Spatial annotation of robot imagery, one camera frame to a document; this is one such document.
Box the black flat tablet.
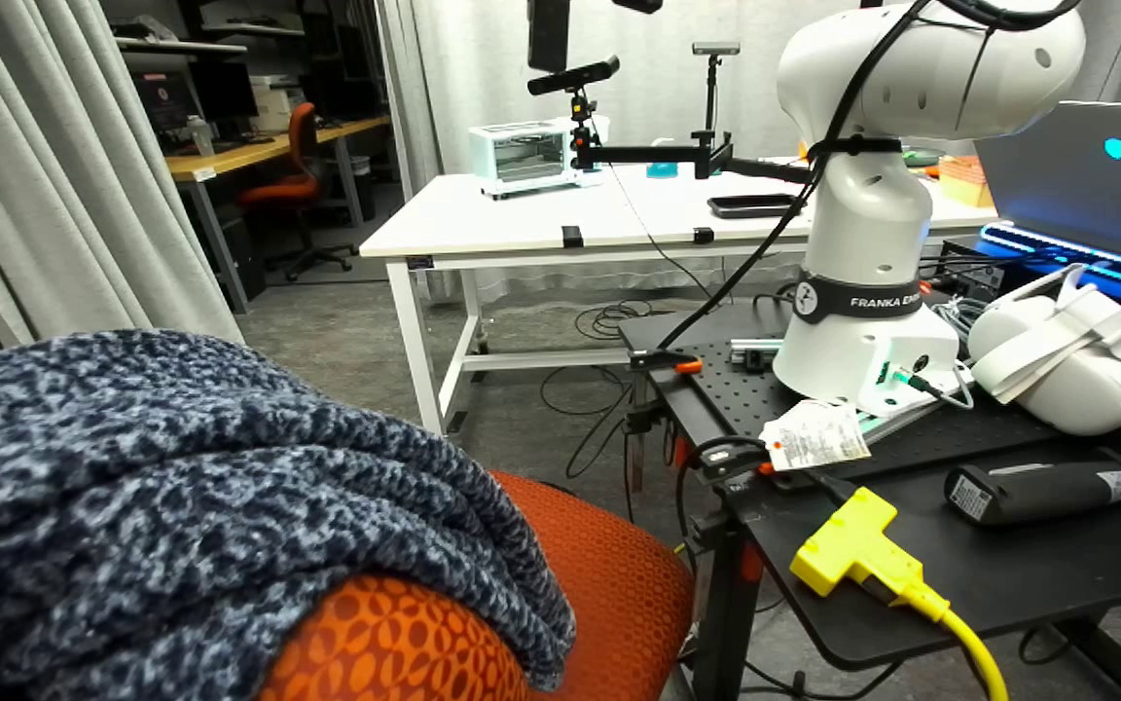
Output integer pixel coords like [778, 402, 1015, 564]
[704, 193, 807, 221]

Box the grey laptop with blue base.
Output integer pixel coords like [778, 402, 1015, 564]
[973, 99, 1121, 325]

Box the black camera bar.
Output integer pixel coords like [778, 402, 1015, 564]
[527, 56, 624, 99]

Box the orange paper sheet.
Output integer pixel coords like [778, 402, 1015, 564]
[936, 151, 1001, 212]

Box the blue speckled fleece blanket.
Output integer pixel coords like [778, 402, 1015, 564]
[0, 326, 580, 701]

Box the yellow extension cord outlet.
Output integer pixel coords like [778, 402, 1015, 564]
[788, 485, 1011, 701]

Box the white work table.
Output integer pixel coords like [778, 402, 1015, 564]
[358, 159, 1006, 439]

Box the wooden top desk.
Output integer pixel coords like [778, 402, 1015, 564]
[163, 112, 397, 315]

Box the white curtain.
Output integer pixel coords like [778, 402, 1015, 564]
[370, 0, 877, 198]

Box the orange fabric chair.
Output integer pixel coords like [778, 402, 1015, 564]
[253, 467, 696, 701]

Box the dark equipment shelf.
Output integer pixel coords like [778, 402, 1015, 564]
[104, 0, 397, 148]

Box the orange office chair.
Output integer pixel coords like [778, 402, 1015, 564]
[238, 99, 358, 284]

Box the black post with grey head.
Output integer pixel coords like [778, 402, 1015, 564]
[688, 39, 743, 136]

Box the white paper tag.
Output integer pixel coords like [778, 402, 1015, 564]
[761, 396, 871, 476]

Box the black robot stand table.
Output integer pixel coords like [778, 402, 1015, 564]
[614, 309, 1121, 701]

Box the black handheld device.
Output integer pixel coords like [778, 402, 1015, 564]
[944, 451, 1121, 529]

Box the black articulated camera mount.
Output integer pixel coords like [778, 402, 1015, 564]
[570, 91, 816, 187]

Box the white VR headset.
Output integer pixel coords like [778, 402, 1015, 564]
[966, 267, 1121, 439]

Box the black electronics box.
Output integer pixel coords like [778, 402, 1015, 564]
[936, 238, 1011, 309]

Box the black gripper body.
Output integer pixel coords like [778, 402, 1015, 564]
[527, 0, 571, 76]

